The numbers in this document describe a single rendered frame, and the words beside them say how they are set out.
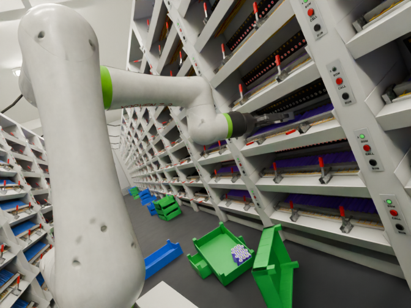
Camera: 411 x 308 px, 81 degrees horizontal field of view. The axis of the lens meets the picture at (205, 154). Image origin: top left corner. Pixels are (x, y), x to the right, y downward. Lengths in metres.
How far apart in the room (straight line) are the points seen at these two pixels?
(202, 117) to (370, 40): 0.47
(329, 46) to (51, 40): 0.62
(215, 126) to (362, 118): 0.41
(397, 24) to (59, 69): 0.64
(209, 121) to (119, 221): 0.48
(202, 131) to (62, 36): 0.46
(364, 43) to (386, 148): 0.26
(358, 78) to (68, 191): 0.67
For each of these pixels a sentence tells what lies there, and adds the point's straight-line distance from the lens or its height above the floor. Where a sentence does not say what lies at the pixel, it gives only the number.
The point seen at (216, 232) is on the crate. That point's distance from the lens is 1.49.
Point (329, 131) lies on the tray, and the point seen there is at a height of 0.53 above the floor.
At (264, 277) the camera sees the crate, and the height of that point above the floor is 0.18.
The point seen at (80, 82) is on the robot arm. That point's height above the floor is 0.82.
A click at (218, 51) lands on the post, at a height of 1.06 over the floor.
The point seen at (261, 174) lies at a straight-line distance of 1.30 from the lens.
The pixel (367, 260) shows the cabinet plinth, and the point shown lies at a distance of 1.11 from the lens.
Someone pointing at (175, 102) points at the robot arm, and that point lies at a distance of 0.77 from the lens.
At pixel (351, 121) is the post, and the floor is 0.54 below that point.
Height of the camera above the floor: 0.66
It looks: 3 degrees down
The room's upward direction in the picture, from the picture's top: 24 degrees counter-clockwise
